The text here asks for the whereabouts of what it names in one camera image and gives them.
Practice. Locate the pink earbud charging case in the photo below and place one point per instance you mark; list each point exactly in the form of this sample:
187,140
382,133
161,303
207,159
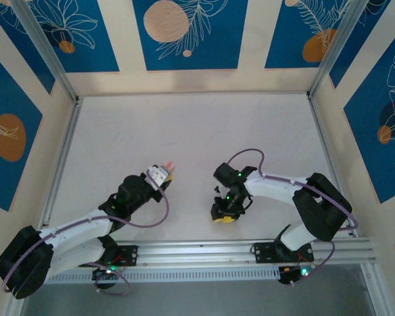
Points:
168,166

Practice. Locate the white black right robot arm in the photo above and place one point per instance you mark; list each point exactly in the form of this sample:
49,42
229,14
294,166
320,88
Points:
322,207

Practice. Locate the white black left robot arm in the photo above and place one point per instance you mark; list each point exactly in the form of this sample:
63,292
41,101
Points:
79,227

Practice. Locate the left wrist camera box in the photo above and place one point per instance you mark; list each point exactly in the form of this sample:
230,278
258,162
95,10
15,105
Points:
156,174

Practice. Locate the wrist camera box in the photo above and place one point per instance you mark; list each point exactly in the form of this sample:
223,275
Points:
217,189
156,174

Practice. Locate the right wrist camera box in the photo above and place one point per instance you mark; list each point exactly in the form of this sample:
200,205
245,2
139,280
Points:
217,189

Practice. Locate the aluminium mounting rail frame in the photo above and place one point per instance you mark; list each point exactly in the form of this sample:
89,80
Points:
200,251

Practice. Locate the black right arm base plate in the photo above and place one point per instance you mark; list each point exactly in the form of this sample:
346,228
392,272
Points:
263,251

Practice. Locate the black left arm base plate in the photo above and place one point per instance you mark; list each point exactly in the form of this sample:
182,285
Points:
128,255

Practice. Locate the aluminium table side rail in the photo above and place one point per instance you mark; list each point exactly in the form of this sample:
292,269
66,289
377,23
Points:
322,138
67,138

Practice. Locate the aluminium frame leg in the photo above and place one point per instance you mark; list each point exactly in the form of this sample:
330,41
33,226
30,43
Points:
377,293
10,307

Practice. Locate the aluminium frame post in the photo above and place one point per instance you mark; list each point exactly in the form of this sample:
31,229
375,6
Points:
335,49
46,49

